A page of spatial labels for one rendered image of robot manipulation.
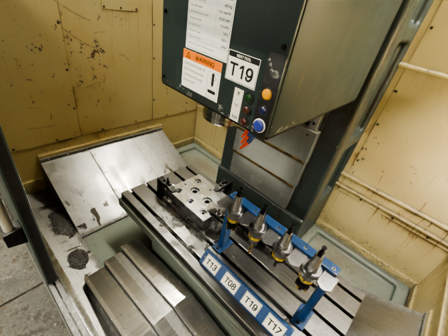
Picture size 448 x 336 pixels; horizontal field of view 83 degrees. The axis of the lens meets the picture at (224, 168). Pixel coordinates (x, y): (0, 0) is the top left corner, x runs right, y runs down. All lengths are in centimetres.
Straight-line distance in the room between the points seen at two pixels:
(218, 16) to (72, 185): 142
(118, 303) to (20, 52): 128
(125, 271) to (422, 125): 161
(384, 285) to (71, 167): 210
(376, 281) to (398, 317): 45
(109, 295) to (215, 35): 114
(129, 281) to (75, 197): 68
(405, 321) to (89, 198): 178
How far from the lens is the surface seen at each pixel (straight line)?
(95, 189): 183
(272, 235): 95
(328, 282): 92
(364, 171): 171
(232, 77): 68
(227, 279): 114
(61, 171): 189
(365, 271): 198
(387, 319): 154
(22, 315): 229
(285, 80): 60
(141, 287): 134
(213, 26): 72
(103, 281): 142
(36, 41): 169
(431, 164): 163
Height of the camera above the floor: 190
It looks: 35 degrees down
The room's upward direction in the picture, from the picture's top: 11 degrees clockwise
